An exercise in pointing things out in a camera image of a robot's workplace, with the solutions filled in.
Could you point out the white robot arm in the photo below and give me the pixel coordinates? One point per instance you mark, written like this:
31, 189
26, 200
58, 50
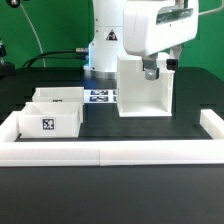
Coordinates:
107, 42

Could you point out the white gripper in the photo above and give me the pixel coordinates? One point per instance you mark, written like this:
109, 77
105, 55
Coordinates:
150, 26

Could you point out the black stand at left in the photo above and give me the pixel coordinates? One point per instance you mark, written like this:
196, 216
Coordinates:
6, 68

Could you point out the white fiducial marker sheet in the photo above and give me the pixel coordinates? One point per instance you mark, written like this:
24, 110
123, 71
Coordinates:
100, 96

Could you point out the white rear drawer tray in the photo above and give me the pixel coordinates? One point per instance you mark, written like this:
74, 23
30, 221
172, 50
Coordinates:
59, 94

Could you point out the white front drawer tray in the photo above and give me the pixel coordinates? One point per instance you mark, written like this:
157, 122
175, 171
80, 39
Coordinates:
50, 119

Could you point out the white U-shaped fence frame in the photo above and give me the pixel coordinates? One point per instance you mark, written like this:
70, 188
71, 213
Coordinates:
106, 153

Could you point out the white drawer cabinet box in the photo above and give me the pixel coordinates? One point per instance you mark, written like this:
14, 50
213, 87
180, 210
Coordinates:
139, 97

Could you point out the white drawer tray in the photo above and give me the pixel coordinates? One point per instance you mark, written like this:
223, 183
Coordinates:
59, 94
50, 119

